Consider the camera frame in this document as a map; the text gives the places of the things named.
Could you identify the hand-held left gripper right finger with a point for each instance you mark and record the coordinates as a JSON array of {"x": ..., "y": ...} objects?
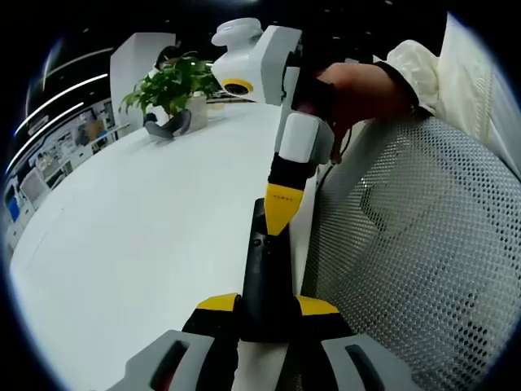
[{"x": 325, "y": 346}]

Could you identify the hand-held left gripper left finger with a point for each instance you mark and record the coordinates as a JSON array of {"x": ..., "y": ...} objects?
[{"x": 203, "y": 346}]

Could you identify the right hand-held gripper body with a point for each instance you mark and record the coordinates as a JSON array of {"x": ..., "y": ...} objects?
[{"x": 260, "y": 61}]

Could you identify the black remote control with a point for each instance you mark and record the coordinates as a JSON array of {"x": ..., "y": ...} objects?
[{"x": 264, "y": 277}]

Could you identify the person's right hand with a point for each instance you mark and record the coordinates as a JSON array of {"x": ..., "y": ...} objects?
[{"x": 374, "y": 93}]

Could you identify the white plant pot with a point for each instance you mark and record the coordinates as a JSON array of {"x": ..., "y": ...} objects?
[{"x": 198, "y": 114}]

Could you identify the green potted plant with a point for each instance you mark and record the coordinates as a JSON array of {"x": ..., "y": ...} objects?
[{"x": 167, "y": 87}]

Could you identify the dark grey headset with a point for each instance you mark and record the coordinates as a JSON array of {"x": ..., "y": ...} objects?
[{"x": 171, "y": 126}]

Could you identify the grey mesh office chair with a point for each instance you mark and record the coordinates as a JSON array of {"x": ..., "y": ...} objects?
[{"x": 407, "y": 264}]

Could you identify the brown cardboard box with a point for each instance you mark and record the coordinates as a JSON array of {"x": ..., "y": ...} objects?
[{"x": 96, "y": 129}]

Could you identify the white ceiling light strip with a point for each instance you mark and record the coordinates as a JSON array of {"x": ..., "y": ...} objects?
[
  {"x": 45, "y": 130},
  {"x": 61, "y": 95}
]

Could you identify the white counter cabinets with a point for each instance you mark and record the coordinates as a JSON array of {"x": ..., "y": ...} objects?
[{"x": 45, "y": 179}]

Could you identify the blue bin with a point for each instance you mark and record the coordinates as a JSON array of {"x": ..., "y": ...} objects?
[{"x": 14, "y": 211}]

